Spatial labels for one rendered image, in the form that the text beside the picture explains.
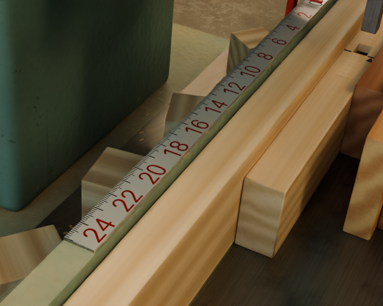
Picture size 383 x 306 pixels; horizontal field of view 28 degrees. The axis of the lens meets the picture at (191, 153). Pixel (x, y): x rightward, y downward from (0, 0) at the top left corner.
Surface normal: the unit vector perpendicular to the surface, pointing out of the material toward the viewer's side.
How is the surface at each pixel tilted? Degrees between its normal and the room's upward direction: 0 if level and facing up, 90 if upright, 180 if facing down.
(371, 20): 90
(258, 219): 90
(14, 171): 90
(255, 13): 0
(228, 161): 0
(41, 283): 0
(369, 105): 90
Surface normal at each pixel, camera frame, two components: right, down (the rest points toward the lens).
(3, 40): 0.31, 0.58
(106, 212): 0.07, -0.81
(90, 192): -0.32, 0.53
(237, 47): -0.88, 0.22
